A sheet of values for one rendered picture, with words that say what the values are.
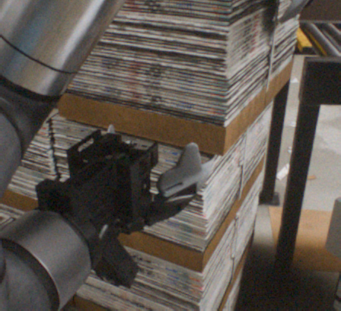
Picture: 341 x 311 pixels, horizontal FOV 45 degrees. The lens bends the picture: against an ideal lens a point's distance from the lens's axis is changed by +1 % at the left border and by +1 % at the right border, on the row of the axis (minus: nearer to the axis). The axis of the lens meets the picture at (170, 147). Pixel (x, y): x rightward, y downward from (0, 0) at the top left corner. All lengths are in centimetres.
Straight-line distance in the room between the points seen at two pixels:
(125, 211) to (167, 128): 21
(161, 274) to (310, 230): 115
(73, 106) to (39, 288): 40
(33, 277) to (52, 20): 17
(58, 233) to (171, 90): 29
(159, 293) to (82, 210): 48
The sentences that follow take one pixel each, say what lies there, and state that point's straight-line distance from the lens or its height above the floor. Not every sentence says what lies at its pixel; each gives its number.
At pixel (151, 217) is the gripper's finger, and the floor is 86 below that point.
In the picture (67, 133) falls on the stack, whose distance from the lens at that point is 71.
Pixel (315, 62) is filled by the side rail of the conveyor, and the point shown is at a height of 80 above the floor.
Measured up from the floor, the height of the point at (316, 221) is 0.
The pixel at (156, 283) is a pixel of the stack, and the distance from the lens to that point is 79.
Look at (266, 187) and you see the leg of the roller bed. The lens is 191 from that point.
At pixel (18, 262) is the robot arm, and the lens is 31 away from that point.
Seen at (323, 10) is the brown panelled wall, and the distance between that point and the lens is 441.
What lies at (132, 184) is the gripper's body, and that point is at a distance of 37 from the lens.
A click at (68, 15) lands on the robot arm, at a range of 29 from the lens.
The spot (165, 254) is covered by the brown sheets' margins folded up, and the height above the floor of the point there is 62.
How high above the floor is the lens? 111
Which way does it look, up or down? 28 degrees down
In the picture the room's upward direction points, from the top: straight up
